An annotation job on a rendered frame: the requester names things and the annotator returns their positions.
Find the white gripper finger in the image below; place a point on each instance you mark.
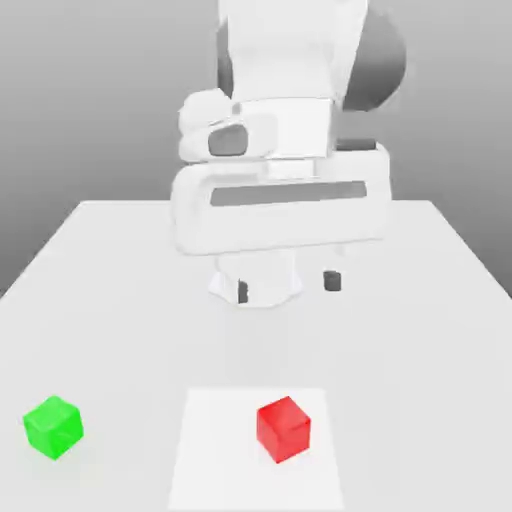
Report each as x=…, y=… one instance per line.
x=332, y=280
x=242, y=291

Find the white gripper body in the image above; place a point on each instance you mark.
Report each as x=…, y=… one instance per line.
x=280, y=224

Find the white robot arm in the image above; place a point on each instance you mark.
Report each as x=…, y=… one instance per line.
x=288, y=60

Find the small red cube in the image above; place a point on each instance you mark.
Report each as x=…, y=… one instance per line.
x=283, y=430

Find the small green cube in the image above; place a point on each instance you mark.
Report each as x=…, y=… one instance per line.
x=53, y=428

